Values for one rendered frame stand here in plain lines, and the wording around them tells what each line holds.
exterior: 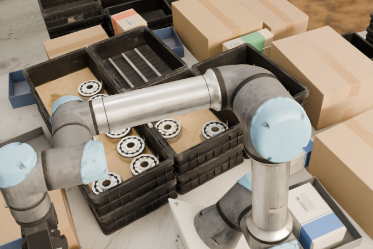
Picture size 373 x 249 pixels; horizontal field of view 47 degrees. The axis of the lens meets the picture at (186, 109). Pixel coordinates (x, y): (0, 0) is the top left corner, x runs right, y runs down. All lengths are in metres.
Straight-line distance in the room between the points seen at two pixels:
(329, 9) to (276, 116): 3.29
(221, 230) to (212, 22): 1.14
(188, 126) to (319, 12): 2.55
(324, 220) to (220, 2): 1.26
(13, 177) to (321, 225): 0.99
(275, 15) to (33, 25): 2.54
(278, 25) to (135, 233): 1.21
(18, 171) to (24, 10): 3.75
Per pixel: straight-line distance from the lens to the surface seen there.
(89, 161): 0.78
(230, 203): 1.23
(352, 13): 4.04
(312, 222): 1.46
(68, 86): 1.95
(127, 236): 1.54
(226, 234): 1.26
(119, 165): 1.56
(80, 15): 3.07
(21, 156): 0.78
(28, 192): 0.81
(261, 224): 1.08
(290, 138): 0.83
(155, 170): 1.40
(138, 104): 0.88
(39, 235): 0.91
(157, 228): 1.54
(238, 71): 0.91
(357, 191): 1.51
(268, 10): 2.28
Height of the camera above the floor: 2.01
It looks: 43 degrees down
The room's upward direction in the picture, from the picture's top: 5 degrees counter-clockwise
